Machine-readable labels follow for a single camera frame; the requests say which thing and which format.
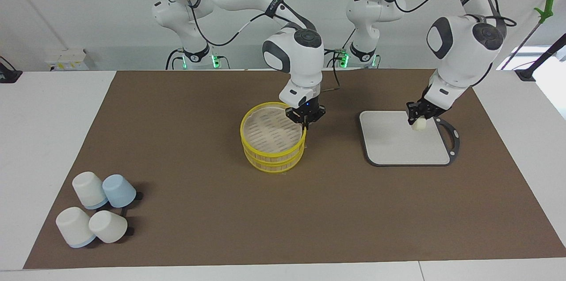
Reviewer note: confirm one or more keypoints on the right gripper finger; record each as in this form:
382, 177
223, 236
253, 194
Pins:
300, 123
307, 127

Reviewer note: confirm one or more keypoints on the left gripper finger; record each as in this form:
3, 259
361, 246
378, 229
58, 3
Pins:
430, 114
411, 113

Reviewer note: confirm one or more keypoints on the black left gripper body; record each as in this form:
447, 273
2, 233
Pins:
428, 105

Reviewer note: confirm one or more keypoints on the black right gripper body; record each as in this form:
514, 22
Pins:
307, 111

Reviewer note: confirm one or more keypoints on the white steamed bun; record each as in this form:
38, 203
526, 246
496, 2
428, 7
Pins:
420, 125

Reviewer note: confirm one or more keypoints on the yellow bamboo steamer basket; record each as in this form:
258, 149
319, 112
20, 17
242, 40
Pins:
265, 153

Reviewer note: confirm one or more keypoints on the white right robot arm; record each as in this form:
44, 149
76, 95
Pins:
296, 55

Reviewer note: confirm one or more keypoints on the perforated steamer liner paper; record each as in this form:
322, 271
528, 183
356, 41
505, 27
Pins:
269, 131

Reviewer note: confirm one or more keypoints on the white grey-rimmed cutting board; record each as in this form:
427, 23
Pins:
398, 144

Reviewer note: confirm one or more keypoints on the brown table mat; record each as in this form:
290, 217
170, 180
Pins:
221, 210

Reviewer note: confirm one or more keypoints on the green-tipped thin pole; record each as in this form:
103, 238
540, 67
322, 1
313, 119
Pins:
544, 9

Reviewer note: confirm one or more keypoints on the light blue plastic cup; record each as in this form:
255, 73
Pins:
119, 191

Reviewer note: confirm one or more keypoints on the white plastic cup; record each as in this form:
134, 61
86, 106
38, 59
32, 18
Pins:
89, 189
73, 227
108, 226

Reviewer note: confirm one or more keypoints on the black table clamp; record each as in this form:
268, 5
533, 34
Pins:
8, 74

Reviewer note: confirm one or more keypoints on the black camera stand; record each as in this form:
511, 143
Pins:
528, 73

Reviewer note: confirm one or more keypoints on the white wall power box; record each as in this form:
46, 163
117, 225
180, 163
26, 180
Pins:
70, 60

